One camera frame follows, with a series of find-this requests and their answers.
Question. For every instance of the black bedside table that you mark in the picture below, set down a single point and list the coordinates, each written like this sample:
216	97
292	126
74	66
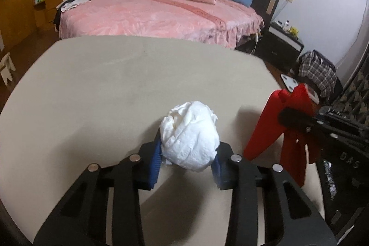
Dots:
278	48

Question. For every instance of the patterned fabric chair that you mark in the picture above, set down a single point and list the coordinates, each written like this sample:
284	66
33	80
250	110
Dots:
354	102

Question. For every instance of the red white box on floor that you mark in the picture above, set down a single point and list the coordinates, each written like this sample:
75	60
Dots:
312	95

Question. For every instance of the pink covered bed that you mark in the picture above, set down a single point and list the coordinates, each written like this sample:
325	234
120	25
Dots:
223	23

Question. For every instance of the white bottle on nightstand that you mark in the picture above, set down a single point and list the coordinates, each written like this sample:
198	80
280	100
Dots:
286	26

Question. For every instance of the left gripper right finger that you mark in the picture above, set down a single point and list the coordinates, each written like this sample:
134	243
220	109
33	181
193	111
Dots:
267	199

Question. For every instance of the small white stool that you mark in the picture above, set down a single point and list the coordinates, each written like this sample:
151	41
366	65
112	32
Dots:
6	67

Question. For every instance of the red fabric garment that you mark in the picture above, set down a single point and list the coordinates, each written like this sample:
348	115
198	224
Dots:
298	149

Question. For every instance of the plaid clothes pile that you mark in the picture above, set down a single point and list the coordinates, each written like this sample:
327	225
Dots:
321	73

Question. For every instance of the white bathroom scale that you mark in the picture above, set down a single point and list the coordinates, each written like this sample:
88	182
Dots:
289	82

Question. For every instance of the white tissue ball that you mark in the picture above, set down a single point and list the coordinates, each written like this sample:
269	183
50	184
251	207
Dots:
189	137

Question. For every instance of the yellow toy on nightstand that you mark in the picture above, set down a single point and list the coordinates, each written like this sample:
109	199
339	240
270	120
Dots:
294	32

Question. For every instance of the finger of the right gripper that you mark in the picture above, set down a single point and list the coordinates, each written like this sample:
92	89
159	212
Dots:
336	117
294	119

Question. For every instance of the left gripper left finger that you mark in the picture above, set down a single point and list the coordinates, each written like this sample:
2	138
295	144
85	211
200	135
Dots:
80	217

